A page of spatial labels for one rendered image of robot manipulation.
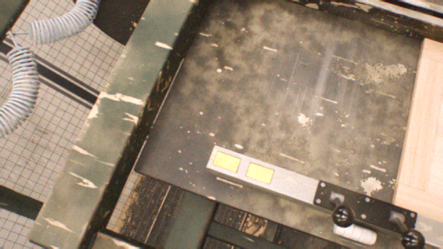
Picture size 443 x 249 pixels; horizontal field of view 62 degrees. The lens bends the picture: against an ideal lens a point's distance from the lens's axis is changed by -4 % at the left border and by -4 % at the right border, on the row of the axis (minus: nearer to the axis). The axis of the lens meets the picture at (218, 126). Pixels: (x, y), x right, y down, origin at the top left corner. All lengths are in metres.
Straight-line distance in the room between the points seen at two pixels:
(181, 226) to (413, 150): 0.52
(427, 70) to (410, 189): 0.30
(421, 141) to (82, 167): 0.70
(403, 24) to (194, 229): 0.68
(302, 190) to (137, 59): 0.43
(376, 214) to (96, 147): 0.55
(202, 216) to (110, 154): 0.24
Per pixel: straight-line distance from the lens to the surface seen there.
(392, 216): 0.79
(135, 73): 0.80
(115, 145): 0.74
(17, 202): 1.13
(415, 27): 1.02
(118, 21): 1.27
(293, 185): 0.77
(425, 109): 0.94
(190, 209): 0.83
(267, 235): 1.84
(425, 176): 0.89
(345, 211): 0.66
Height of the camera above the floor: 2.03
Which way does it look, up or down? 28 degrees down
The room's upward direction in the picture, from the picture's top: 57 degrees counter-clockwise
